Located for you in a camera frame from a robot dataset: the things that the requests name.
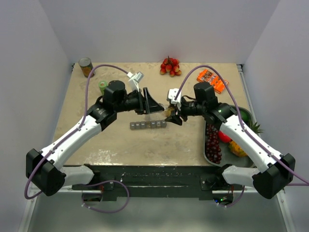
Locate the grey weekly pill organizer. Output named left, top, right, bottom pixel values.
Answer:
left=129, top=116, right=167, bottom=131

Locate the green cylindrical container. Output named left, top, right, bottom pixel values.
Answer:
left=98, top=81, right=108, bottom=95

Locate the tin can with dark label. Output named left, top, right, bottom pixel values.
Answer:
left=78, top=57, right=93, bottom=77

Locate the green avocado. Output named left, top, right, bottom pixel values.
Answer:
left=240, top=111, right=249, bottom=123

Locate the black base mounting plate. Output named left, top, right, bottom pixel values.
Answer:
left=72, top=165, right=242, bottom=205

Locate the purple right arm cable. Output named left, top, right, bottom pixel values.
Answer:
left=174, top=65, right=309, bottom=208

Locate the bunch of red lychee fruits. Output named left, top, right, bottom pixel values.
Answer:
left=160, top=56, right=182, bottom=77

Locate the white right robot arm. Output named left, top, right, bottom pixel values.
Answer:
left=166, top=82, right=295, bottom=199

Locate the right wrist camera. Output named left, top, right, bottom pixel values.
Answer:
left=167, top=88, right=181, bottom=109

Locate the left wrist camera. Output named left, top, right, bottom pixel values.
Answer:
left=127, top=72, right=144, bottom=91

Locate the grey fruit tray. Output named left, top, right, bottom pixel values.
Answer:
left=203, top=104, right=256, bottom=169

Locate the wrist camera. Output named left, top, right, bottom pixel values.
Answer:
left=167, top=88, right=181, bottom=109
left=127, top=72, right=144, bottom=91

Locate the aluminium frame rail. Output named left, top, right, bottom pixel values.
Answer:
left=237, top=64, right=289, bottom=199

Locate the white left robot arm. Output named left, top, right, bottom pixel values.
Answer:
left=26, top=80, right=164, bottom=196

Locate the pineapple toy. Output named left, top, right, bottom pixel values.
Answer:
left=228, top=120, right=263, bottom=158

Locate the orange cardboard box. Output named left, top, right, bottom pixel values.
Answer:
left=197, top=69, right=225, bottom=94

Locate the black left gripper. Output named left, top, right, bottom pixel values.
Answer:
left=115, top=87, right=164, bottom=115

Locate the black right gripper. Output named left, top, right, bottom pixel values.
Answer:
left=165, top=98, right=206, bottom=125

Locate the dark red grape bunch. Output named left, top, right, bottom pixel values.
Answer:
left=205, top=124, right=222, bottom=164

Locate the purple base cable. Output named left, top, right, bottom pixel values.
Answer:
left=81, top=180, right=131, bottom=214

